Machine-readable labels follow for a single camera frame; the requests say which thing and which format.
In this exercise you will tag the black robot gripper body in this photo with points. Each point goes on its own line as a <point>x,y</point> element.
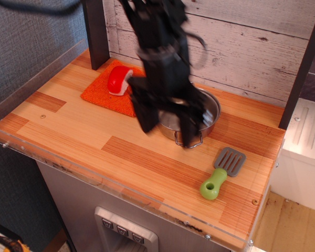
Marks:
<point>167,81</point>

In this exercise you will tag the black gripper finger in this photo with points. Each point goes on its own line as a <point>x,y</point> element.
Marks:
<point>192,120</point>
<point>146,112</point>

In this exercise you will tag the green handled grey spatula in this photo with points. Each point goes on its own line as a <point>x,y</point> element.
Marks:
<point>228,163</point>

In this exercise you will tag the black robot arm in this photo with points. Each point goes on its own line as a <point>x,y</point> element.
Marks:
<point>157,24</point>

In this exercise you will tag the stainless steel pot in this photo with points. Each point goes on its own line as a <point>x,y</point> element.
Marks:
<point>169,124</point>

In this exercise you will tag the red white toy sushi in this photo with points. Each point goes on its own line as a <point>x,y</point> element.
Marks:
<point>118,80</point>

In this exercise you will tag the orange folded cloth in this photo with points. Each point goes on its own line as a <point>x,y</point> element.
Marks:
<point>97,92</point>

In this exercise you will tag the grey cabinet front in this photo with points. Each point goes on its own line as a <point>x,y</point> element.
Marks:
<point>77,201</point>

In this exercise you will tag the white cabinet at right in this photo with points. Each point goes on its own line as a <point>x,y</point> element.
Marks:
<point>294,174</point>

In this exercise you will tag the silver dispenser panel with buttons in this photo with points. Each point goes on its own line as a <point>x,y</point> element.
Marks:
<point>120,234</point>

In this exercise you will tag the clear acrylic table guard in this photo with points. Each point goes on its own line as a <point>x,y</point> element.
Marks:
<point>49,122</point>

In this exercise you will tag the yellow object bottom left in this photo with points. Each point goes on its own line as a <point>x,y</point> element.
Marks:
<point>15,247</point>

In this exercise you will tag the dark grey left post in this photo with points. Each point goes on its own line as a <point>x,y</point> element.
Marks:
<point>96,32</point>

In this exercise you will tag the dark grey post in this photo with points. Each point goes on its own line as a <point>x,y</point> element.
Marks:
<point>301,76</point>
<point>96,32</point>

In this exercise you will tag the dark grey right post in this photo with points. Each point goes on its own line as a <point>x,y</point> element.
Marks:
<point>301,76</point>

